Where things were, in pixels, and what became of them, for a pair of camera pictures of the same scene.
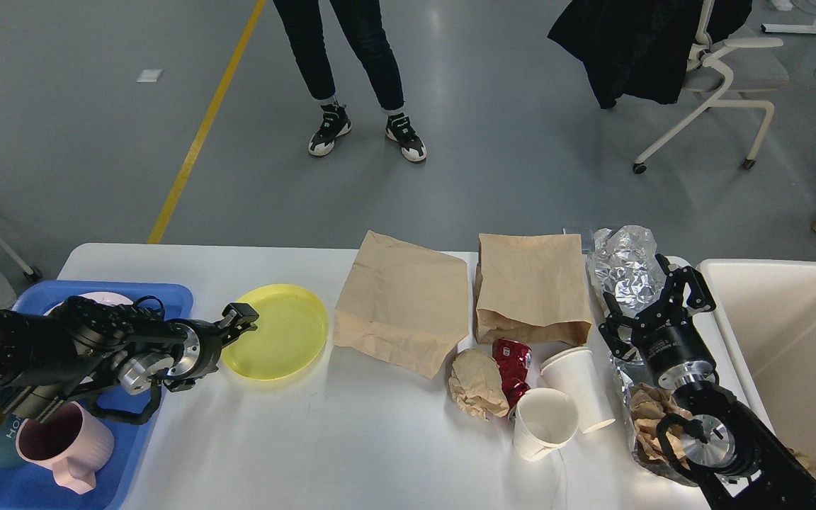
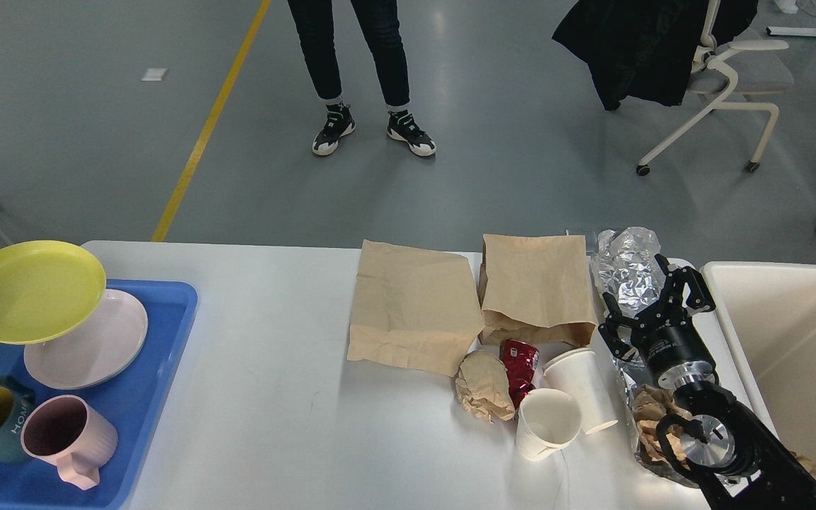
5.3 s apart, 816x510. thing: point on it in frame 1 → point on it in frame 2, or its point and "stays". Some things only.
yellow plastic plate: (291, 336) → (38, 292)
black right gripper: (672, 349) stays
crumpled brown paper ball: (477, 385) stays
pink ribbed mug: (70, 440) stays
